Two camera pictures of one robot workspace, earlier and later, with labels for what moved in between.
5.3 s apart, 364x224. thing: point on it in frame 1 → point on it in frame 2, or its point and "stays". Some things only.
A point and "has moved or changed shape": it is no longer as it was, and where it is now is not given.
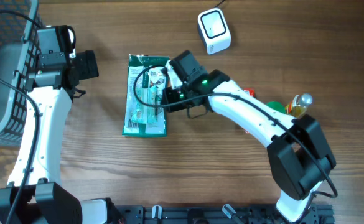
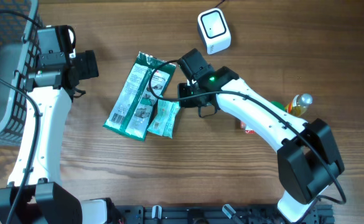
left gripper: x=86 y=64 stays
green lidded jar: x=276 y=106 stays
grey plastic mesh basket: x=9 y=46 stays
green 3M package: x=144 y=114 has moved or changed shape
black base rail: x=214 y=214 stays
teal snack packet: x=142 y=114 → x=163 y=122
